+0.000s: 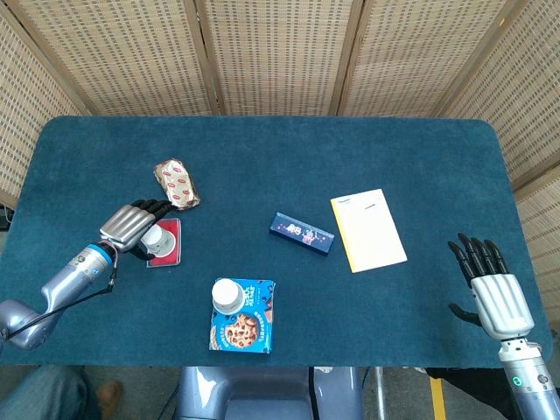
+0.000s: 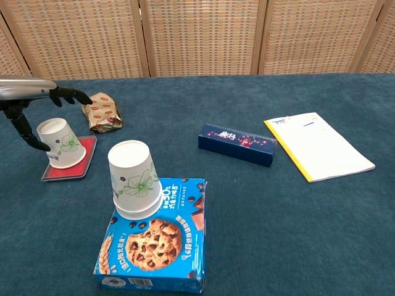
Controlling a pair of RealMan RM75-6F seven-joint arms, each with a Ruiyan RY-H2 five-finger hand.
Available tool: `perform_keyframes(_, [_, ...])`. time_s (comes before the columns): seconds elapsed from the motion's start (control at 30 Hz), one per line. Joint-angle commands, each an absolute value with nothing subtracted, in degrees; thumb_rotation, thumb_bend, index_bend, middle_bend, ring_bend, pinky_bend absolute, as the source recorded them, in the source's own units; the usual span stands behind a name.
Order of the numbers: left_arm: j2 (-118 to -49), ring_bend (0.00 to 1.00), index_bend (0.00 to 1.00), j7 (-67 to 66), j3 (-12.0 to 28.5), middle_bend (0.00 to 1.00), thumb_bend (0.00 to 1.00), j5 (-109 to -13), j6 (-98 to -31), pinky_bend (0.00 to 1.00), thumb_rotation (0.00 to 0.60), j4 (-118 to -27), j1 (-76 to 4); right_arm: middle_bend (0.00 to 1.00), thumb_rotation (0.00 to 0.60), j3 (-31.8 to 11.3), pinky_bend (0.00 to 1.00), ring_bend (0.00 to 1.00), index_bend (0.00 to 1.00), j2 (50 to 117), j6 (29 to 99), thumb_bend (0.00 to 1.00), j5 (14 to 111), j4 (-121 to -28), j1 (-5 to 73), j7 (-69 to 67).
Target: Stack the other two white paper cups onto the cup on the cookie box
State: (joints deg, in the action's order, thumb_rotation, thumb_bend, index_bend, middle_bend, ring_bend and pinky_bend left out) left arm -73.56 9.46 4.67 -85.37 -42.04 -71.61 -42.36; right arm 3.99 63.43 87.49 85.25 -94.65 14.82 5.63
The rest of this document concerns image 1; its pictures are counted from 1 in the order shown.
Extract red ink stamp pad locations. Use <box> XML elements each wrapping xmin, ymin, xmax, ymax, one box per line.
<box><xmin>146</xmin><ymin>217</ymin><xmax>182</xmax><ymax>269</ymax></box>

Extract woven bamboo folding screen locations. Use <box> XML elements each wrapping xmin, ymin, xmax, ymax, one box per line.
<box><xmin>0</xmin><ymin>0</ymin><xmax>560</xmax><ymax>338</ymax></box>

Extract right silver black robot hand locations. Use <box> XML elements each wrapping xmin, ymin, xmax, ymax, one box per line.
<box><xmin>447</xmin><ymin>233</ymin><xmax>536</xmax><ymax>341</ymax></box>

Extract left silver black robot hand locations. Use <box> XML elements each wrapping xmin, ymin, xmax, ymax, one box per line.
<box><xmin>98</xmin><ymin>199</ymin><xmax>172</xmax><ymax>263</ymax></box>

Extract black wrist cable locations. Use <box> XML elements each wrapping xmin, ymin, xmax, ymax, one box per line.
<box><xmin>7</xmin><ymin>243</ymin><xmax>120</xmax><ymax>341</ymax></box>

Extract metal pole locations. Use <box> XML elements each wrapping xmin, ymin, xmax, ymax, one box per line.
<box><xmin>371</xmin><ymin>367</ymin><xmax>389</xmax><ymax>420</ymax></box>

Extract grey-blue robot torso base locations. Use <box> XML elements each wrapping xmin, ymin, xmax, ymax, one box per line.
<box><xmin>172</xmin><ymin>366</ymin><xmax>367</xmax><ymax>420</ymax></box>

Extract long dark blue box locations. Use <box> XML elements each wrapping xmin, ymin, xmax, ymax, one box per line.
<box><xmin>269</xmin><ymin>211</ymin><xmax>336</xmax><ymax>256</ymax></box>

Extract person's blue jeans leg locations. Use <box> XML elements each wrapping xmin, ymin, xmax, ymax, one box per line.
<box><xmin>0</xmin><ymin>365</ymin><xmax>100</xmax><ymax>420</ymax></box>

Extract teal table cloth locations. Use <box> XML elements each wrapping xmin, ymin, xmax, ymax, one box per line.
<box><xmin>0</xmin><ymin>115</ymin><xmax>553</xmax><ymax>368</ymax></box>

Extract white notepad yellow spine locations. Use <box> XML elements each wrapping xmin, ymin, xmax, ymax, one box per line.
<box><xmin>330</xmin><ymin>188</ymin><xmax>409</xmax><ymax>274</ymax></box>

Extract blue chocolate cookie box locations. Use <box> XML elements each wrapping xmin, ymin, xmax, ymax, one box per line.
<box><xmin>208</xmin><ymin>277</ymin><xmax>277</xmax><ymax>354</ymax></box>

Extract yellow floor tape strip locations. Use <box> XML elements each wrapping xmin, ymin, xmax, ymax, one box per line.
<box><xmin>430</xmin><ymin>376</ymin><xmax>447</xmax><ymax>420</ymax></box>

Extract brown shoe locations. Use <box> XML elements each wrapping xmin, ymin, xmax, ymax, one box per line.
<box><xmin>96</xmin><ymin>380</ymin><xmax>123</xmax><ymax>420</ymax></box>

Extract gold foil snack wrapper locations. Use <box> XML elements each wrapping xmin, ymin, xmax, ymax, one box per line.
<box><xmin>152</xmin><ymin>158</ymin><xmax>202</xmax><ymax>210</ymax></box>

